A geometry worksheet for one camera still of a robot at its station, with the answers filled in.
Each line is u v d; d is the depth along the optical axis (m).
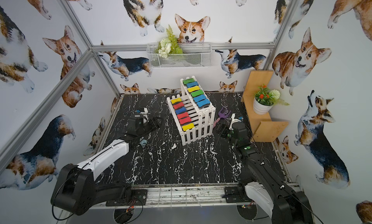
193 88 0.84
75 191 0.41
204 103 0.77
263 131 0.84
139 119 0.66
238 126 0.63
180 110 0.93
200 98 0.79
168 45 0.78
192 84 0.86
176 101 0.98
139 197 0.73
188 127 0.85
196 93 0.82
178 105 0.95
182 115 0.90
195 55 0.92
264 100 0.90
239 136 0.62
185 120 0.88
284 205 0.40
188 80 0.89
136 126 0.65
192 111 0.95
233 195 0.73
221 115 1.06
